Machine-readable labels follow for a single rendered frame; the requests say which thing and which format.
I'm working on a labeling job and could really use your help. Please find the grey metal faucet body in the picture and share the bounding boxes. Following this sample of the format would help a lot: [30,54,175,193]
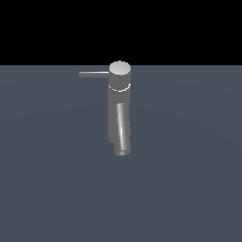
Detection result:
[107,83,132,157]

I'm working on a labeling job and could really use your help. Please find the grey faucet handle with lever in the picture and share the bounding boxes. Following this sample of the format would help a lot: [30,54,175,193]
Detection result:
[78,60,132,93]

